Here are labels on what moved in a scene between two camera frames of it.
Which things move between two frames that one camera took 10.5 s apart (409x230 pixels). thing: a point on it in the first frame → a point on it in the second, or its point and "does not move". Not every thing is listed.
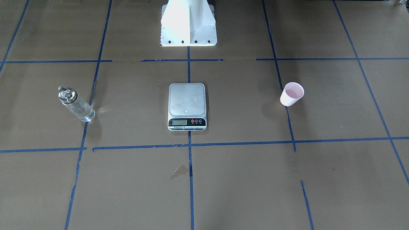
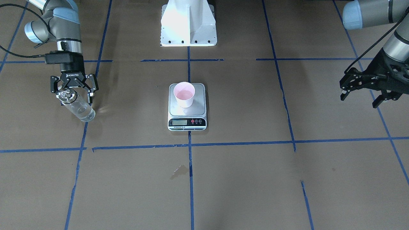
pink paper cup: (292, 92) → (184, 91)
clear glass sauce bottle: (69, 97) does not move
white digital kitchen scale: (187, 107) does not move
